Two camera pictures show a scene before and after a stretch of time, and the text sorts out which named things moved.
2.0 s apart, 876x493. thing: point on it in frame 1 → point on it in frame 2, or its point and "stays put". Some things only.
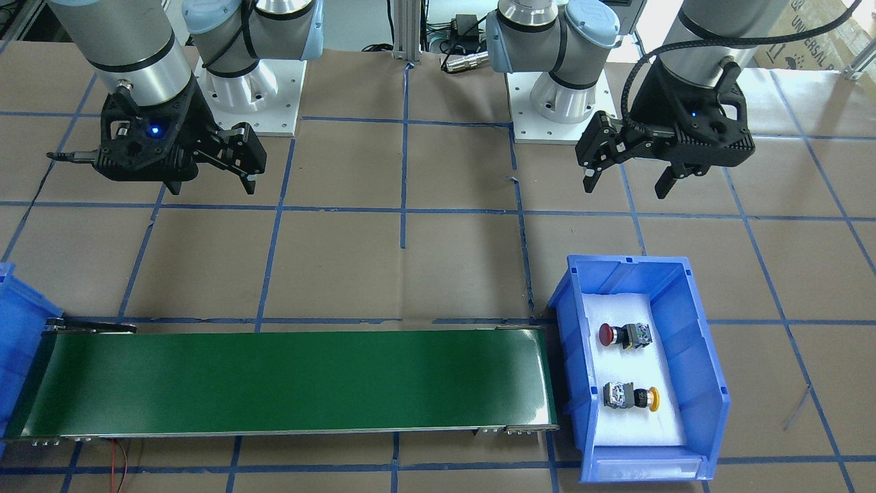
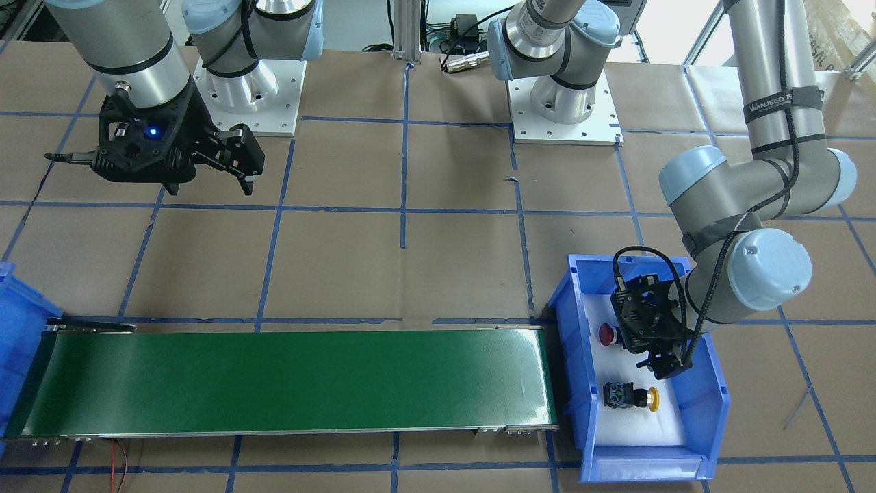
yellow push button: [623, 395] stays put
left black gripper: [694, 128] → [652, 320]
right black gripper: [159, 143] stays put
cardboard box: [831, 51] stays put
